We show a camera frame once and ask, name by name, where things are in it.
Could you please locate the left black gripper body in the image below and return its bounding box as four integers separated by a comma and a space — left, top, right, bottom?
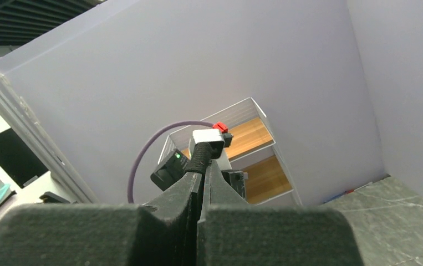
221, 170, 248, 200

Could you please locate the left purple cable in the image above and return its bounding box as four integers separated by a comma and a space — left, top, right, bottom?
127, 120, 216, 204

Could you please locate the black monitor screen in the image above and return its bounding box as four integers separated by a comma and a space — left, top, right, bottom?
0, 128, 48, 188

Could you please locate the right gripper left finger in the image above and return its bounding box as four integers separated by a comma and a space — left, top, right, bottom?
0, 173, 202, 265

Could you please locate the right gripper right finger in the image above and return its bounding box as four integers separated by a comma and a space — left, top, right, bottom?
197, 162, 364, 265

